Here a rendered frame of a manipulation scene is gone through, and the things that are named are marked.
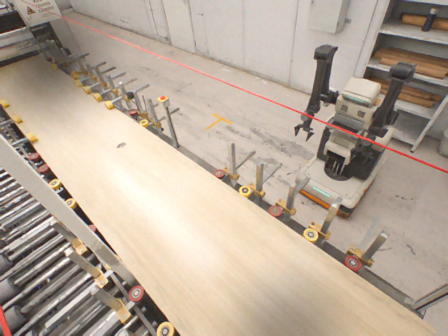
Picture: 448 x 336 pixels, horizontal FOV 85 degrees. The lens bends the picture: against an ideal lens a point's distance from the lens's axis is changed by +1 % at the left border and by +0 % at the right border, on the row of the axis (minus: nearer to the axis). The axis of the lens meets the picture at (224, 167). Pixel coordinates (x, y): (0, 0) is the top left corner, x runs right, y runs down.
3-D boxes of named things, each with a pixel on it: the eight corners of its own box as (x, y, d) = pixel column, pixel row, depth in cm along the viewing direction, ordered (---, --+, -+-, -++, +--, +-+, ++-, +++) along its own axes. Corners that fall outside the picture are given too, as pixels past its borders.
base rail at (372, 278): (63, 69, 397) (59, 63, 389) (419, 311, 138) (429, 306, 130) (58, 71, 393) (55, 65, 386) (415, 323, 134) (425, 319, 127)
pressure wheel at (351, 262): (357, 269, 139) (363, 261, 130) (351, 281, 135) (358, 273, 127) (343, 260, 143) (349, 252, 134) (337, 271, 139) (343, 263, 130)
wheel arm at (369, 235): (374, 219, 158) (377, 215, 155) (380, 222, 156) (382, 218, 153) (343, 270, 138) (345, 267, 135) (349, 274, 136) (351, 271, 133)
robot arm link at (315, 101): (336, 49, 146) (319, 45, 152) (331, 53, 144) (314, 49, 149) (321, 110, 178) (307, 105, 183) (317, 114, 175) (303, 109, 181)
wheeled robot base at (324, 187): (321, 156, 305) (325, 141, 287) (373, 181, 273) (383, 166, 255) (291, 189, 274) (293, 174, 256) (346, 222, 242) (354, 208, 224)
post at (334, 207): (317, 241, 166) (334, 200, 131) (321, 245, 164) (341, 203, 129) (313, 245, 164) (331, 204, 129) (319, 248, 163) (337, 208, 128)
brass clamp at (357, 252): (349, 247, 147) (352, 243, 143) (373, 261, 140) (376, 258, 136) (345, 254, 144) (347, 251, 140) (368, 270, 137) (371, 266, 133)
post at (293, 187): (285, 222, 181) (293, 181, 146) (289, 225, 179) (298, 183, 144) (282, 225, 179) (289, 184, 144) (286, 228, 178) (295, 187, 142)
